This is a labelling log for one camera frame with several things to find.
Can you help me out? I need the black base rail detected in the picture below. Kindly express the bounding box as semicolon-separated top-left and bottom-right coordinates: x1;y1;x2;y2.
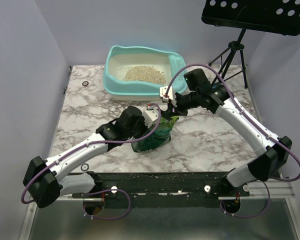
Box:
72;172;250;209

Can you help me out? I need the teal and white litter box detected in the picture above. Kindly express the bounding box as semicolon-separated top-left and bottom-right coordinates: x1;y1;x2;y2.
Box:
103;45;186;101

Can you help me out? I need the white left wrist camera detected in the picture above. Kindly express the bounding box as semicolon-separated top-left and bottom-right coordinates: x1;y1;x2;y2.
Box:
142;106;159;126

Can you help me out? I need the black music stand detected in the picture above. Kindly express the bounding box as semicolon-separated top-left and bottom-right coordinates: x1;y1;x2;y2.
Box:
201;0;300;89

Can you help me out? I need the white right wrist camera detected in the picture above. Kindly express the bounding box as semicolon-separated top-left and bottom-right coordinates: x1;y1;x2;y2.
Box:
159;86;177;107

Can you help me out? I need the green cat litter bag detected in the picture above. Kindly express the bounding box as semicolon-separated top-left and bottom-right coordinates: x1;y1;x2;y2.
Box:
131;116;179;153

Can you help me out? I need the beige cat litter pile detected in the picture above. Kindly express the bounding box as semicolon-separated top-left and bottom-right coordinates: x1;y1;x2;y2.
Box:
123;66;167;85

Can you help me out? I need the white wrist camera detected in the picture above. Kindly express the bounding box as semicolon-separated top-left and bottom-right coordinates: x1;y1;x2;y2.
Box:
142;106;159;126
159;86;177;107

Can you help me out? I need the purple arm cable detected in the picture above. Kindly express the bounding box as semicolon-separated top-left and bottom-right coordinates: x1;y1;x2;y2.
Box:
164;63;300;182
20;102;163;204

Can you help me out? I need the clear plastic litter scoop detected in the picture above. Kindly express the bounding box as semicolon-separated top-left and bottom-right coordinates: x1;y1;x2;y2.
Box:
170;126;182;137

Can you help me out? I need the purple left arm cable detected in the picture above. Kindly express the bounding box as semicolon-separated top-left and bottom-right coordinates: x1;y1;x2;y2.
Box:
20;102;163;204

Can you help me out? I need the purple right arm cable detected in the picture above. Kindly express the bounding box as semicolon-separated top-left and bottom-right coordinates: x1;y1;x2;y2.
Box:
164;63;300;182

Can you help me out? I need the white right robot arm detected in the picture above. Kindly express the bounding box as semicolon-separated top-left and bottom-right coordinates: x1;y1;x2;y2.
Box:
159;68;292;196

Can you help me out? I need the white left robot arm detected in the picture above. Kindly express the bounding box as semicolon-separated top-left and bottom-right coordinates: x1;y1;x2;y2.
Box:
21;103;161;208

